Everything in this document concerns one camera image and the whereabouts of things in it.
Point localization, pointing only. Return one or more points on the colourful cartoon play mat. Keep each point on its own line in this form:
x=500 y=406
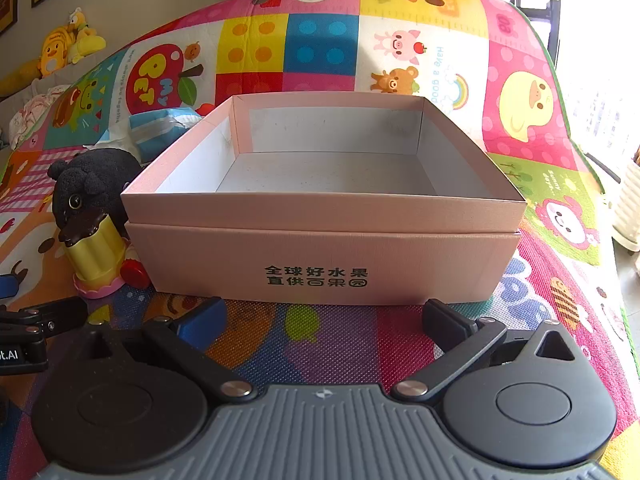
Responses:
x=525 y=60

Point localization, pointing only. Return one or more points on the yellow green bird plush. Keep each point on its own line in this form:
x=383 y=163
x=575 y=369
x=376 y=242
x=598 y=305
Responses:
x=87 y=40

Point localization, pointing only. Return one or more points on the pile of pink white clothes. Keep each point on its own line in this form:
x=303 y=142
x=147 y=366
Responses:
x=35 y=110

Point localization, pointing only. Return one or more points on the pink cardboard box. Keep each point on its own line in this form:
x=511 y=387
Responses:
x=325 y=260

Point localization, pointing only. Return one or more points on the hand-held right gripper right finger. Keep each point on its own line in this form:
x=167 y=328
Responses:
x=445 y=321

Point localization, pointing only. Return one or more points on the black plush toy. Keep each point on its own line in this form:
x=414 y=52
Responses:
x=100 y=175

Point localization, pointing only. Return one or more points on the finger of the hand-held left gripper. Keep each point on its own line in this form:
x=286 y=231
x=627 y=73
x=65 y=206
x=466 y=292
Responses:
x=55 y=312

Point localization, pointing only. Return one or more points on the yellow duck plush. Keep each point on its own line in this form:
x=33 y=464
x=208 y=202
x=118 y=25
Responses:
x=56 y=50

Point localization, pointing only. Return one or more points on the long yellow pillow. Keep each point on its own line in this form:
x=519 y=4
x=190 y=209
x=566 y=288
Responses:
x=17 y=77

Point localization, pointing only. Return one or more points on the blue white tissue pack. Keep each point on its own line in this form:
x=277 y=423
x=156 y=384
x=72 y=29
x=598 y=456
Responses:
x=157 y=132

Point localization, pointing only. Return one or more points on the red figure toy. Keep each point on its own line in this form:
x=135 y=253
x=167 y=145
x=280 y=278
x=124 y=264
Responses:
x=135 y=274

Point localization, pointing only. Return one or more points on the white ribbed pot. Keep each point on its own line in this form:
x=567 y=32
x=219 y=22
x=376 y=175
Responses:
x=630 y=205

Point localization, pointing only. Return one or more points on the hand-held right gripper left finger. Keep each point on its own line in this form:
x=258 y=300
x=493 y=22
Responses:
x=200 y=325

